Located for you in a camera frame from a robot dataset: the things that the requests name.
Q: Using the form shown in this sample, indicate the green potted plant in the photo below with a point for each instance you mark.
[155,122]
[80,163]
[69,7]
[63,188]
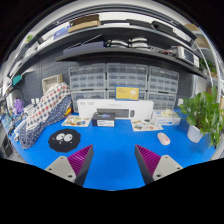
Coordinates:
[203,112]

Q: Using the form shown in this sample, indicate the purple toy figure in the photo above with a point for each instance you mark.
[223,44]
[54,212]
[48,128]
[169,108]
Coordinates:
[18,106]

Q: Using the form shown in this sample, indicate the cardboard box on shelf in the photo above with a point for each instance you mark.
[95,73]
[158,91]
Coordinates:
[84,22]

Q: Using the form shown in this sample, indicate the small black product box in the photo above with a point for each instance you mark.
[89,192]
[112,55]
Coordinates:
[100,119]

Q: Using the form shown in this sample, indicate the black round soot-sprite mousepad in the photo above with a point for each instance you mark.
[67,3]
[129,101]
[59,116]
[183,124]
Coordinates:
[64,140]

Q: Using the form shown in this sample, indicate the patterned fabric bag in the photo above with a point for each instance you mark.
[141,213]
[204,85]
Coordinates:
[53,106]

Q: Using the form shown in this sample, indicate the right sticker sheet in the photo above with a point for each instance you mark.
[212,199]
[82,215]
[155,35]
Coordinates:
[145,125]

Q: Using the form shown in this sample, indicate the sticker sheet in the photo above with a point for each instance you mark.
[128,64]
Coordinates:
[145,125]
[76,121]

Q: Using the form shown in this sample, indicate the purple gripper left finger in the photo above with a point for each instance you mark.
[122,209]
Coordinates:
[73,168]

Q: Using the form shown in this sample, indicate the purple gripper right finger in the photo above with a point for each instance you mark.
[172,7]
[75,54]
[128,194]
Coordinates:
[154,167]

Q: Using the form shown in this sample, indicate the white keyboard box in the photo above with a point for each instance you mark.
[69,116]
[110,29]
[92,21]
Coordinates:
[122,109]

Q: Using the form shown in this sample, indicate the left sticker sheet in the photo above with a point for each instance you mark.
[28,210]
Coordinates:
[76,121]

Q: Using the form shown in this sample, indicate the yellow blue sign card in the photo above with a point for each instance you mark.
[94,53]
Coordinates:
[127,93]

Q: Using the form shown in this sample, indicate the middle grey drawer cabinet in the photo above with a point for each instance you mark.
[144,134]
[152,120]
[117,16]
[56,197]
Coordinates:
[125,75]

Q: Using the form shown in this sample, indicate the white tissue box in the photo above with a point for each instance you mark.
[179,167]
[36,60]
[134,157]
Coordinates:
[166,117]

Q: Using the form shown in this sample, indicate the lower dark shelf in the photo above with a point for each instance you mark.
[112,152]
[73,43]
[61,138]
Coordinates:
[128,53]

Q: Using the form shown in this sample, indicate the grey drawer cabinet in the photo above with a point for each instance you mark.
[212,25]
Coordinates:
[162,87]
[87,82]
[125,75]

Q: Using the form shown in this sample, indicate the white wooden frame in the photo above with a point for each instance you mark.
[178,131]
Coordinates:
[47,83]

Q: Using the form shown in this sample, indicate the white plant pot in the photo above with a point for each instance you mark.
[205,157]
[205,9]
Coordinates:
[194,134]

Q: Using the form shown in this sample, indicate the right grey drawer cabinet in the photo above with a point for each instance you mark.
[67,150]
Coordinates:
[162,87]

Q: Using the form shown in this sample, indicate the left grey drawer cabinet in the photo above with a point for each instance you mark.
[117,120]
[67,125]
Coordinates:
[87,82]

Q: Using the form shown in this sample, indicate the pink white computer mouse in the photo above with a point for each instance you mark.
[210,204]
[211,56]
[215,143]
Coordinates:
[163,138]

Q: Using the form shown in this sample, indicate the dark shelf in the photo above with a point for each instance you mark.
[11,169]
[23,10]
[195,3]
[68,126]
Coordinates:
[128,53]
[108,32]

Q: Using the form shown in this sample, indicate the white electronic instrument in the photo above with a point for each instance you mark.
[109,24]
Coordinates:
[187,56]

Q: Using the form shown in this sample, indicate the upper dark shelf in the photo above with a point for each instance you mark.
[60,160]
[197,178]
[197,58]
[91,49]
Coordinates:
[108,32]

